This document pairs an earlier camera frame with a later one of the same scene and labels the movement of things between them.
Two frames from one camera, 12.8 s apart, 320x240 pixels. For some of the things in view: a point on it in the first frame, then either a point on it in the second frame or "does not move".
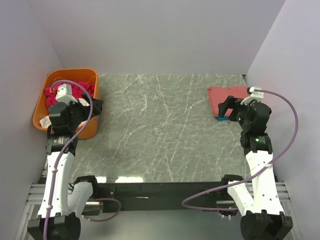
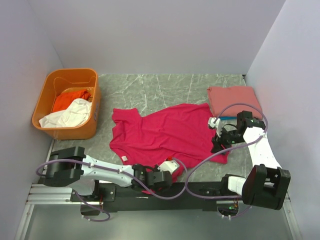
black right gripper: x=232 y=109 -> x=219 y=141
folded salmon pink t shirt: x=219 y=94 does not move
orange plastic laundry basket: x=90 y=129 does not move
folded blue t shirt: x=223 y=118 does not move
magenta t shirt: x=78 y=88 -> x=181 y=135
